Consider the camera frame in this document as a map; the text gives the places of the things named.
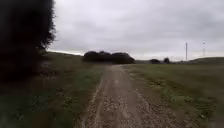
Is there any dark clump of trees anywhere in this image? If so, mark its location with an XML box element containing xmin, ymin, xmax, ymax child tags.
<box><xmin>82</xmin><ymin>50</ymin><xmax>136</xmax><ymax>65</ymax></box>

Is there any brown gravel dirt track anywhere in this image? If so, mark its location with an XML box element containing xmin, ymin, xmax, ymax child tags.
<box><xmin>77</xmin><ymin>64</ymin><xmax>188</xmax><ymax>128</ymax></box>

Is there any small dark bush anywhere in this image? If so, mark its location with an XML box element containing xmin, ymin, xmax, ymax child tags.
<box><xmin>148</xmin><ymin>58</ymin><xmax>161</xmax><ymax>65</ymax></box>
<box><xmin>163</xmin><ymin>57</ymin><xmax>171</xmax><ymax>65</ymax></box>

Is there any grass field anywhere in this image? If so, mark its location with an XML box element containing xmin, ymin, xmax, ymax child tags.
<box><xmin>120</xmin><ymin>56</ymin><xmax>224</xmax><ymax>128</ymax></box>
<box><xmin>0</xmin><ymin>51</ymin><xmax>113</xmax><ymax>128</ymax></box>

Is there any tall thin pole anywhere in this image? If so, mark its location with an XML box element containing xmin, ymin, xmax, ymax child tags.
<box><xmin>185</xmin><ymin>41</ymin><xmax>189</xmax><ymax>61</ymax></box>

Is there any thin pole with light top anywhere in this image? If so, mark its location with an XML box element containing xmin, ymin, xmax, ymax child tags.
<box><xmin>201</xmin><ymin>40</ymin><xmax>206</xmax><ymax>58</ymax></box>

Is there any large dark tree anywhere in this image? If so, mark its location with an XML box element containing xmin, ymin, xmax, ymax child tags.
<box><xmin>0</xmin><ymin>0</ymin><xmax>58</xmax><ymax>83</ymax></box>

